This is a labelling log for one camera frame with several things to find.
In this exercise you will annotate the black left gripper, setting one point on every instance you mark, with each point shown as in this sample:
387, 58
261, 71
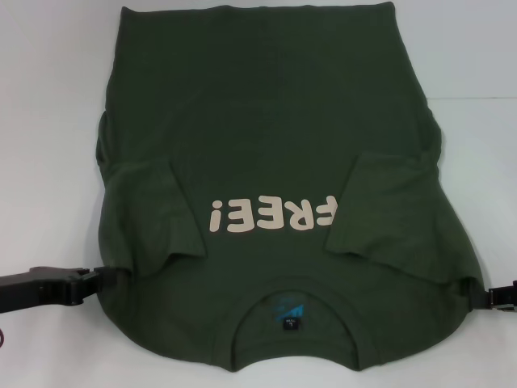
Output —
36, 289

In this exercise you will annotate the dark green t-shirt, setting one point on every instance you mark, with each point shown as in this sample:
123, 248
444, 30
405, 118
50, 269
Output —
262, 121

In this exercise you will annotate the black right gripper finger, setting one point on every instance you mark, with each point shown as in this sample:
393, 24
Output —
501, 298

